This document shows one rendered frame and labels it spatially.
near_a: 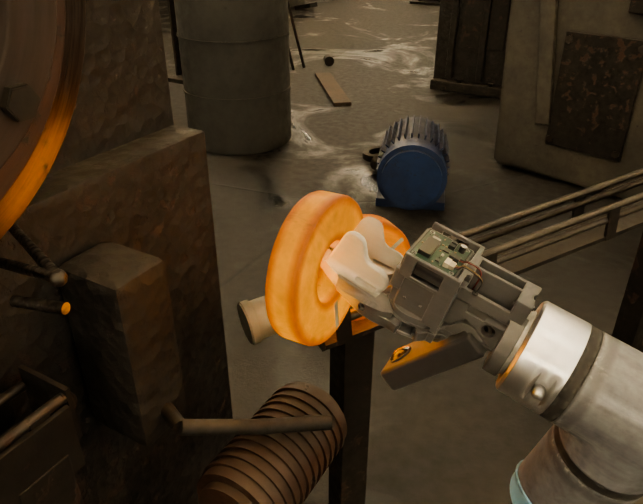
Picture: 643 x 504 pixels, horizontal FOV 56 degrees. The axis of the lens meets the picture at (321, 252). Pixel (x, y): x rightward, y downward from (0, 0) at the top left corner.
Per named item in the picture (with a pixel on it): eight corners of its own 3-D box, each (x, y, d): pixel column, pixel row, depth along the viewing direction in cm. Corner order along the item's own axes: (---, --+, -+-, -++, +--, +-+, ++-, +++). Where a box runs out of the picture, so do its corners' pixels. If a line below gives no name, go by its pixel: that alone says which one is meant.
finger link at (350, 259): (323, 202, 57) (408, 247, 54) (309, 250, 61) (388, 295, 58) (306, 214, 55) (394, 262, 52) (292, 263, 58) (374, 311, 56)
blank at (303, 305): (254, 237, 52) (287, 245, 50) (336, 165, 63) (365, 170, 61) (272, 368, 60) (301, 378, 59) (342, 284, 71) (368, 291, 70)
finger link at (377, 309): (355, 258, 58) (434, 303, 56) (350, 272, 59) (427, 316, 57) (332, 281, 55) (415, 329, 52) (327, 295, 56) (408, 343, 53)
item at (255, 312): (241, 329, 83) (233, 294, 80) (300, 307, 86) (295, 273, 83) (255, 354, 78) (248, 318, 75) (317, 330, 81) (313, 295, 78)
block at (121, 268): (87, 421, 78) (45, 263, 66) (132, 384, 84) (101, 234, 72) (148, 453, 74) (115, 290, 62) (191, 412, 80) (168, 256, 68)
